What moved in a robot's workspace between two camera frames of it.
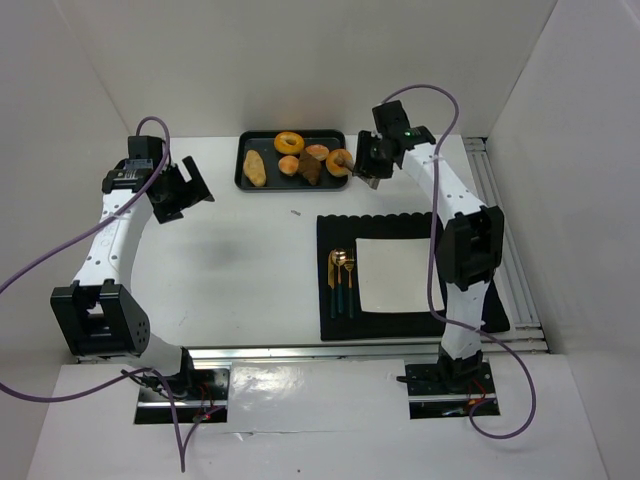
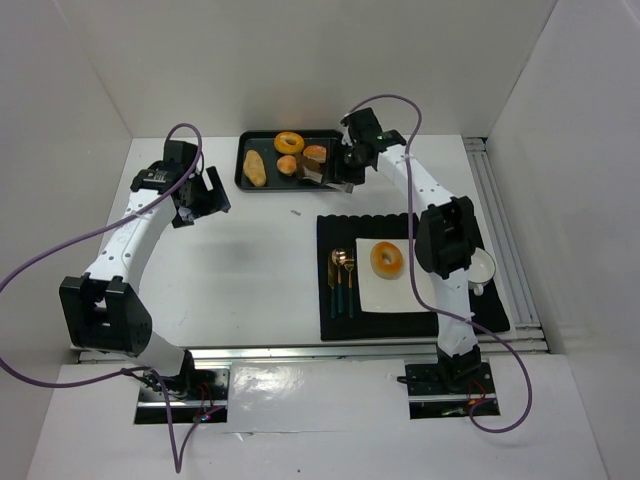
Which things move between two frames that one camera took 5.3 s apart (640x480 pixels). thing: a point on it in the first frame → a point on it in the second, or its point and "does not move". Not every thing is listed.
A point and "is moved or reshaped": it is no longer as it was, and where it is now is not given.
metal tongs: (372, 181) → (317, 177)
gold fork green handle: (349, 264) does not move
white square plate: (393, 275) does not move
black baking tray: (287, 160) does not move
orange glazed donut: (335, 162) is moved or reshaped
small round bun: (288, 165) does not move
